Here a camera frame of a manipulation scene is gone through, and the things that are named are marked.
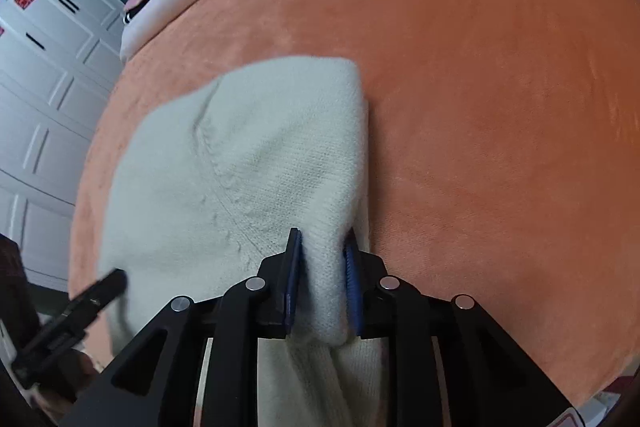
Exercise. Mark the cream knit cardigan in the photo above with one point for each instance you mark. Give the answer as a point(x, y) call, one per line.
point(213, 182)

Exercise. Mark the orange velvet bedspread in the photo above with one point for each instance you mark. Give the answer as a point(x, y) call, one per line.
point(504, 151)

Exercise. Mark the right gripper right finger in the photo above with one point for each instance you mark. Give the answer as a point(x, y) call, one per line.
point(363, 272)

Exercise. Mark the white wardrobe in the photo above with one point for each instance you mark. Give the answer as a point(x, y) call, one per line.
point(59, 64)

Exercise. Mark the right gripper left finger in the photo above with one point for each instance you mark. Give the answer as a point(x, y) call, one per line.
point(278, 299)

